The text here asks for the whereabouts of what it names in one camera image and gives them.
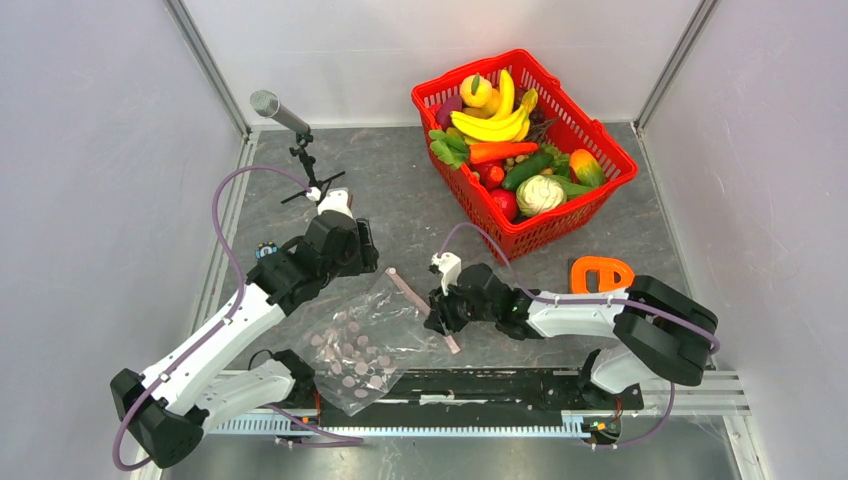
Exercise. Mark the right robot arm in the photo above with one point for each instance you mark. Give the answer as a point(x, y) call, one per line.
point(662, 333)

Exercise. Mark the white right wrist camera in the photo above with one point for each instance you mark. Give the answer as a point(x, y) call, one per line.
point(448, 266)

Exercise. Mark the yellow banana bunch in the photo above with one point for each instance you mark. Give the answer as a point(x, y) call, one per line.
point(505, 118)

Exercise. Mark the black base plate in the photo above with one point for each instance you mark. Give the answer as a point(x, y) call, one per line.
point(522, 397)

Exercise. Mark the green cucumber toy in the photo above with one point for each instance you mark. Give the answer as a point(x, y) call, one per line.
point(526, 169)

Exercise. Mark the clear pink zip top bag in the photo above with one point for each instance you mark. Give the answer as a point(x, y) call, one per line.
point(361, 349)

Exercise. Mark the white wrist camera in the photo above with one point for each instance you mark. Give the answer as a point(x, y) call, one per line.
point(448, 266)
point(333, 200)

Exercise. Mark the black microphone tripod stand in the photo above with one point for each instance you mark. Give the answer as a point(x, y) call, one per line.
point(307, 162)

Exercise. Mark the mango toy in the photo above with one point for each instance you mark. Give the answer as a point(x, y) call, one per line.
point(586, 169)

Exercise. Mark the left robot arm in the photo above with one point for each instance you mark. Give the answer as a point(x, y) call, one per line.
point(173, 404)

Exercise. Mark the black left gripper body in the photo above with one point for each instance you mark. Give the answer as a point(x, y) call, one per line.
point(350, 263)

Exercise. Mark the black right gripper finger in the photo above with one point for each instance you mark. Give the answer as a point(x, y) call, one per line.
point(436, 323)
point(455, 322)

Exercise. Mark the red plastic basket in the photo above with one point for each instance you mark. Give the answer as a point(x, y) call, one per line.
point(572, 129)

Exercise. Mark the red pepper toy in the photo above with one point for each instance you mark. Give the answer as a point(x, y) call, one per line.
point(490, 175)

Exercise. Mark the eight ball sticker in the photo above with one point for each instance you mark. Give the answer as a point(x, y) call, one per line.
point(265, 249)

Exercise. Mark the orange carrot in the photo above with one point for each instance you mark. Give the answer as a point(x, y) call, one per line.
point(486, 152)

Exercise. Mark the purple sweet potato toy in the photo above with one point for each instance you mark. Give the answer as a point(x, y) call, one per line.
point(443, 115)

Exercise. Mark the red tomato toy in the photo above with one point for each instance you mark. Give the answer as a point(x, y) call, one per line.
point(506, 203)

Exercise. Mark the grey microphone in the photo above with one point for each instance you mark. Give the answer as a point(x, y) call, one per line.
point(268, 105)

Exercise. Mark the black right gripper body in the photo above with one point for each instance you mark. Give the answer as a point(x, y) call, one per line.
point(457, 305)

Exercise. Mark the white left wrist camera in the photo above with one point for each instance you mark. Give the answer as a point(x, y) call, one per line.
point(333, 200)

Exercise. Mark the green leaf vegetable toy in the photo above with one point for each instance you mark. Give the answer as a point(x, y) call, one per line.
point(571, 190)

